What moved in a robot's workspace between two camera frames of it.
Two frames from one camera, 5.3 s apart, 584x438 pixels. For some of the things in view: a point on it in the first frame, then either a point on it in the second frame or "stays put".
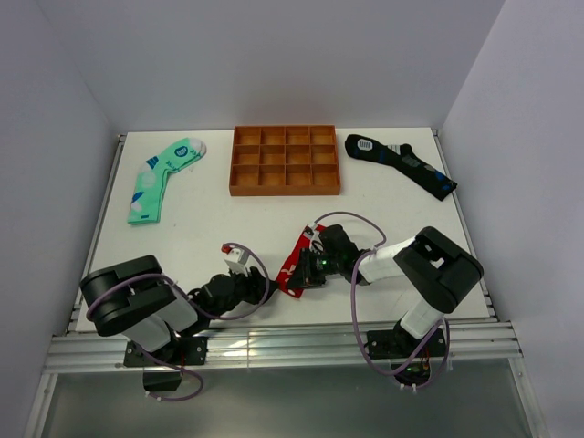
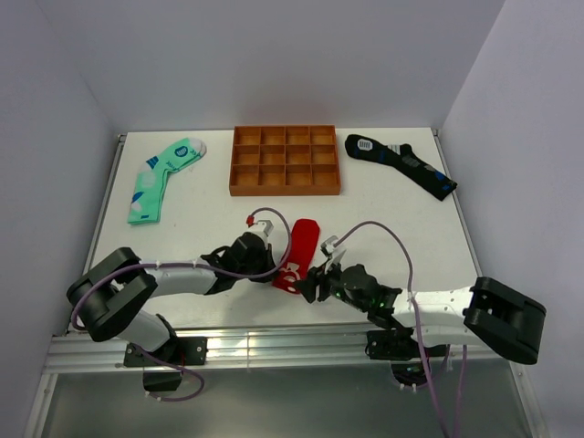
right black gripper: [304, 275] to [318, 276]
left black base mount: [181, 351] stays put
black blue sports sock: [416, 171] stays put
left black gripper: [259, 288] to [266, 255]
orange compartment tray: [279, 161] stays put
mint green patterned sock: [145, 204] stays put
